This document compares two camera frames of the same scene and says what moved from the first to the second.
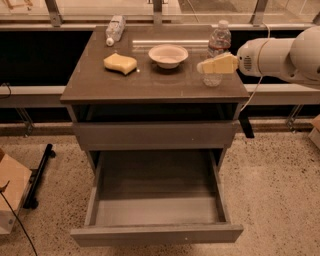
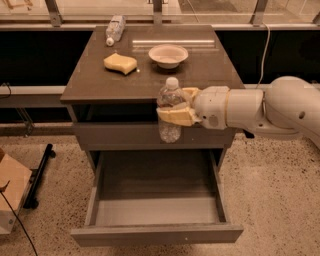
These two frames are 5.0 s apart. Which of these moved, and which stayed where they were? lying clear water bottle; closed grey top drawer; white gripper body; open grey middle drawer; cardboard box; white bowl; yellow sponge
Moved: white gripper body
Stayed: cardboard box; yellow sponge; open grey middle drawer; closed grey top drawer; lying clear water bottle; white bowl
